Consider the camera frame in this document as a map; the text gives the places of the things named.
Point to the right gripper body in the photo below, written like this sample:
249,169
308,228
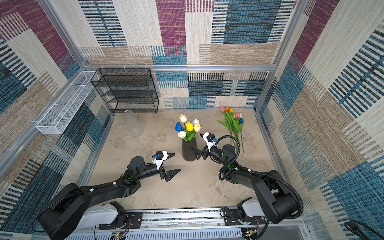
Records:
205,152

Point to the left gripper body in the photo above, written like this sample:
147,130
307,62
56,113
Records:
161,173

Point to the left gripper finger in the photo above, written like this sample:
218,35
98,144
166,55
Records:
170,155
170,174

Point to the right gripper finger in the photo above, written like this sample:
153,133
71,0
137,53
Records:
199,154
195,147

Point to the dark grey cylindrical vase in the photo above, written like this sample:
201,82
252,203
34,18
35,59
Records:
188,154

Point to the pale cream tulip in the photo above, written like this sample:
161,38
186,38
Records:
182,134

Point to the orange cream tulip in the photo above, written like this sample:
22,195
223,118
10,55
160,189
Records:
197,128

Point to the yellow tulip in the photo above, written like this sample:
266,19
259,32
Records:
189,127

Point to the blue tulip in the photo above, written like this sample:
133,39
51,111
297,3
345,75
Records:
178,127
240,129

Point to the clear glass vase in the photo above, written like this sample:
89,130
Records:
132,123

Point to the cream white tulip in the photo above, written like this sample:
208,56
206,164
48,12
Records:
183,118

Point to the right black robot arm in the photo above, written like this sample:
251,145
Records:
276,198

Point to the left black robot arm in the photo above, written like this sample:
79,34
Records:
75,208

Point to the orange red tulip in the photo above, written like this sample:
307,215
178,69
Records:
231,122

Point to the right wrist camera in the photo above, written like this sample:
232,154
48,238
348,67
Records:
210,140

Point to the aluminium mounting rail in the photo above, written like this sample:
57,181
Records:
199,224

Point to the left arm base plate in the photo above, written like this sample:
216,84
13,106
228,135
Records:
128,220

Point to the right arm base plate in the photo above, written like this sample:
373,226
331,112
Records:
244,216

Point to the black wire shelf rack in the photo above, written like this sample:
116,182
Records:
125,89

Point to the white wire mesh basket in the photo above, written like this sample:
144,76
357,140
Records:
61,113

